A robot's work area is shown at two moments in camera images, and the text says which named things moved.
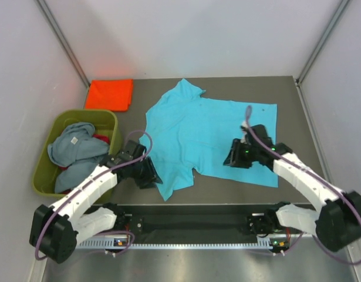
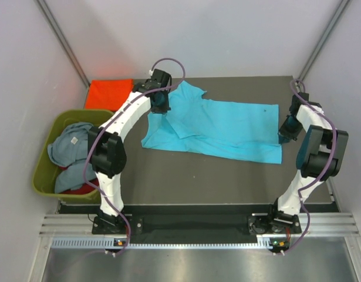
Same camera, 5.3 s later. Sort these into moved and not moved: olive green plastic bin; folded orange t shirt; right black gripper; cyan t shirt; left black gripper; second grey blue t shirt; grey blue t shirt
Moved: right black gripper; left black gripper; cyan t shirt
Not moved: second grey blue t shirt; grey blue t shirt; olive green plastic bin; folded orange t shirt
